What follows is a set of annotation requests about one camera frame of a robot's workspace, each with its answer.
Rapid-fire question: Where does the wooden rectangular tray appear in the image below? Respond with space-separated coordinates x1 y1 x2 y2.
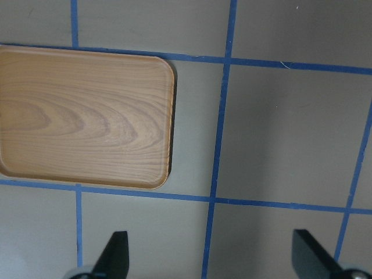
1 45 176 189

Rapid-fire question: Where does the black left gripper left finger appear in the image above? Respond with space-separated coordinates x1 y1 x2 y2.
92 231 128 279

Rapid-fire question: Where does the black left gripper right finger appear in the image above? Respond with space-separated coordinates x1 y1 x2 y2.
292 229 344 279

